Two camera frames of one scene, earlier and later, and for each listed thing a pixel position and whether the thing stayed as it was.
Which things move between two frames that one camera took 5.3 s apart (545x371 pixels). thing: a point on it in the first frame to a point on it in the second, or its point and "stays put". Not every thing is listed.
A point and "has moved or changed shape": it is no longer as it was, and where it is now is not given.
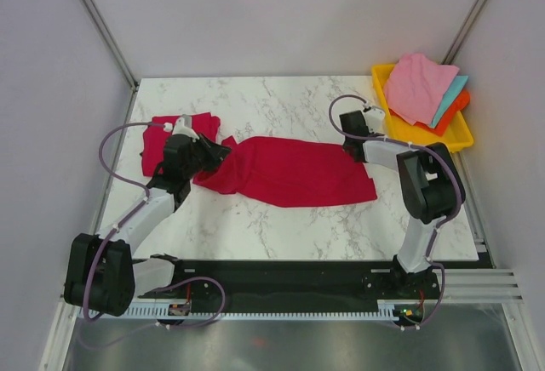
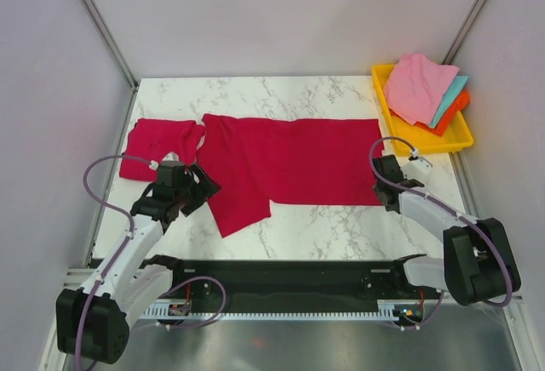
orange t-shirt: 461,101 stays put
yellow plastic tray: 457,135 stays put
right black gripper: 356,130 to 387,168
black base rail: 245,283 stays put
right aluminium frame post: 473,14 stays put
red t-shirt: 281,173 has moved or changed shape
